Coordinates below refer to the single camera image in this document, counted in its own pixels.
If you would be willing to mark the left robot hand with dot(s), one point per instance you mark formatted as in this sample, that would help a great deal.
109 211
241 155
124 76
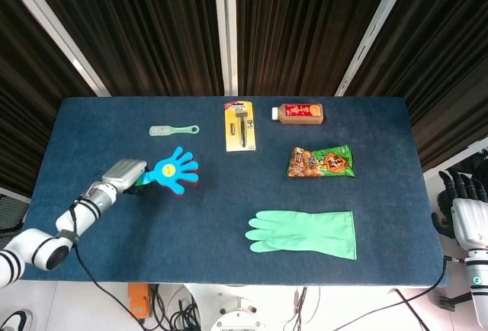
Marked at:
124 174

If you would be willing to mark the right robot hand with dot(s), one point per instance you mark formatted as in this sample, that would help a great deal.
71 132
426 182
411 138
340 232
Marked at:
467 213

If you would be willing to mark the blue hand-shaped clapper toy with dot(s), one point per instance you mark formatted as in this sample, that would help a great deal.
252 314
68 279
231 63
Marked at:
173 171

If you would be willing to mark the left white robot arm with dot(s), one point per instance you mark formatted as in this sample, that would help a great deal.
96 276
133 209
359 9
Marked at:
57 228

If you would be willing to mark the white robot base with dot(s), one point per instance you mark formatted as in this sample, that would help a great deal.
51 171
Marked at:
238 313

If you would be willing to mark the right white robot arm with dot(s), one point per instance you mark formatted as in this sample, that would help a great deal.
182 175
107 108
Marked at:
478 289

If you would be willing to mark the small green hairbrush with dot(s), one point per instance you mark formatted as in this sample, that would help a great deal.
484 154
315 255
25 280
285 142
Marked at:
173 130

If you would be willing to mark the razor in yellow blister pack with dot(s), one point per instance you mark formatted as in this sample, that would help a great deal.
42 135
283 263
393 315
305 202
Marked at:
240 127

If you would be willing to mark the orange power box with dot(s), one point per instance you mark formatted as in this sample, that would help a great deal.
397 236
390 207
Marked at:
138 300

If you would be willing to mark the green orange snack bag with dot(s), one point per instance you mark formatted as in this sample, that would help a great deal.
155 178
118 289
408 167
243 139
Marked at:
320 161

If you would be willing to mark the green rubber glove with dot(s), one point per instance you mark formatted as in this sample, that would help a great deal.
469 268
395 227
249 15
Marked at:
305 233

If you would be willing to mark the black and white sneaker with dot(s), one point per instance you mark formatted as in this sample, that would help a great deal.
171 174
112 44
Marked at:
15 320

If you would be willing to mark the brown drink bottle white cap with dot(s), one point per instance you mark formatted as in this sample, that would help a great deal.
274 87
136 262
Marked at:
299 113

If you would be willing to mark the white aluminium frame post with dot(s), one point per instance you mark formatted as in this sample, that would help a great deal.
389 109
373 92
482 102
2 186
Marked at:
53 29
375 29
226 29

